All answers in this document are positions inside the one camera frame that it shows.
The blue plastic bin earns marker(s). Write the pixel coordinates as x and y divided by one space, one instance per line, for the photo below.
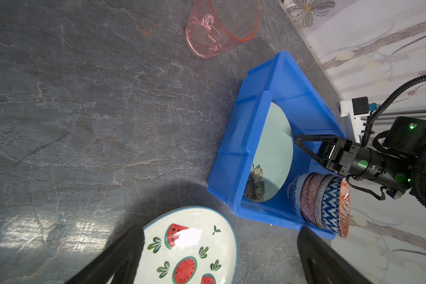
276 102

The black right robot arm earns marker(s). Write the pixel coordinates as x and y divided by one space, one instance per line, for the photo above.
406 139

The watermelon pattern plate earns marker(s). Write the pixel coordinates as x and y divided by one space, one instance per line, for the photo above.
190 245

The green floral plate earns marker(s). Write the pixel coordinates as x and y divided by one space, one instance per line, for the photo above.
273 158

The red pink glass bowl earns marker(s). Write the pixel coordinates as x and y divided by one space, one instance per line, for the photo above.
321 187

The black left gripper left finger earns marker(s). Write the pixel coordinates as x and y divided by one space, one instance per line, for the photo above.
117 264

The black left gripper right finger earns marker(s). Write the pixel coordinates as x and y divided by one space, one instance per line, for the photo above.
322 265

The orange blue patterned bowl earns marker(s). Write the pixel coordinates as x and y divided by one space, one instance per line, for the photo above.
330 215

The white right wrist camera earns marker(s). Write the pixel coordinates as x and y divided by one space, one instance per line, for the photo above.
355 113

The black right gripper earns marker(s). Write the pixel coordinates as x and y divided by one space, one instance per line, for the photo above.
345 157

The pink transparent cup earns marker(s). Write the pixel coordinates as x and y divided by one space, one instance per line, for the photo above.
215 27

